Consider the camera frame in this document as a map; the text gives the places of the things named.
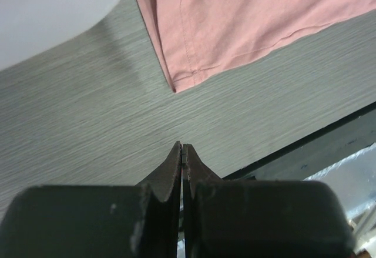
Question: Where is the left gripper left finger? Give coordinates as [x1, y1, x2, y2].
[135, 142, 182, 257]

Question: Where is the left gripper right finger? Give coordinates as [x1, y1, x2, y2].
[182, 144, 223, 257]

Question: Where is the pink printed t-shirt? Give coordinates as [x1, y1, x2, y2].
[137, 0, 375, 93]

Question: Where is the white plastic basket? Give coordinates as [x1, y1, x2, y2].
[1, 0, 120, 69]

